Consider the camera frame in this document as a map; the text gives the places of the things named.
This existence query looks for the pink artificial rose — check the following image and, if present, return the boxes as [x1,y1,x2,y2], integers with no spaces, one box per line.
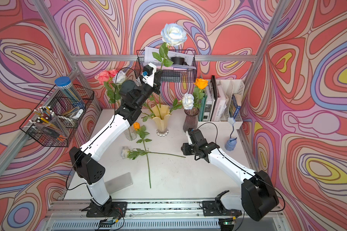
[108,69,118,78]
[94,70,120,108]

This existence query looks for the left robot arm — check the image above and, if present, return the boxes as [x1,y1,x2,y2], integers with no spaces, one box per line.
[69,66,163,207]

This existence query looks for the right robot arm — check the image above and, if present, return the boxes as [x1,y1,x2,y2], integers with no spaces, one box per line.
[181,129,279,221]

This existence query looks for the white paper sheets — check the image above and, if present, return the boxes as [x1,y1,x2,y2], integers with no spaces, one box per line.
[142,47,197,70]

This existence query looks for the black tape roll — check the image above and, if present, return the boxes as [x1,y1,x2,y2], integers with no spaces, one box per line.
[170,56,188,65]

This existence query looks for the purple ribbed glass vase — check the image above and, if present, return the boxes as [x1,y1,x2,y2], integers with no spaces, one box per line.
[183,107,199,132]

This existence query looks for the teal book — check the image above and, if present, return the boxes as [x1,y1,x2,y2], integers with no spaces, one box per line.
[198,94,207,121]

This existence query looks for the yellow wavy glass vase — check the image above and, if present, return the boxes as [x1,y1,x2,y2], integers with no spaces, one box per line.
[151,105,171,137]

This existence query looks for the white pink book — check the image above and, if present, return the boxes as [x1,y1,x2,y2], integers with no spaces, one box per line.
[211,84,227,121]

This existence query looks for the blue colourful book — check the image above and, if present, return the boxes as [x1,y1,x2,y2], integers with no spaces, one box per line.
[229,93,242,119]

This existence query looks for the black white book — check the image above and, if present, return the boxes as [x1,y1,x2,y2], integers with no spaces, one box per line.
[202,75,218,122]

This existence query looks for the white desktop file organizer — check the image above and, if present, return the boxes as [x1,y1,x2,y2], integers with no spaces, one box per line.
[198,79,244,130]

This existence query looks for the clear glass vase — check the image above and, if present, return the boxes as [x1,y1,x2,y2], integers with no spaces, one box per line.
[123,126,137,141]

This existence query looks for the blue lid pencil jar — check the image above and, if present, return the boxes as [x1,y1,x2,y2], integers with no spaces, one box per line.
[55,76,85,109]

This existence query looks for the green circuit board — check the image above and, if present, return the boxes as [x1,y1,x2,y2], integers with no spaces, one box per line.
[98,219,119,227]

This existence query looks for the clear pen cup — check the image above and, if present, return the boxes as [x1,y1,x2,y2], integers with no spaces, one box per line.
[29,106,69,141]

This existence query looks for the black wire wall basket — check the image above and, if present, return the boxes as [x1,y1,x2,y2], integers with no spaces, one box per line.
[135,47,197,83]

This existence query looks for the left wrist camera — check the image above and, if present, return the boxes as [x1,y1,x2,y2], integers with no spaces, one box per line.
[141,63,157,88]

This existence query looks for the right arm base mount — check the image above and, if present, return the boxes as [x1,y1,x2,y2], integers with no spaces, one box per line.
[199,201,243,218]

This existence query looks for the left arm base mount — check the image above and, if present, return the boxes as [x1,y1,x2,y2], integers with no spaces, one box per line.
[82,197,128,218]

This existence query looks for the black wire side basket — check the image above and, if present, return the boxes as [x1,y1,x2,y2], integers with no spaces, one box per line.
[19,84,94,147]

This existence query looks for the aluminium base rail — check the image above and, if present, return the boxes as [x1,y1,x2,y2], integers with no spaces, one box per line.
[37,199,291,231]

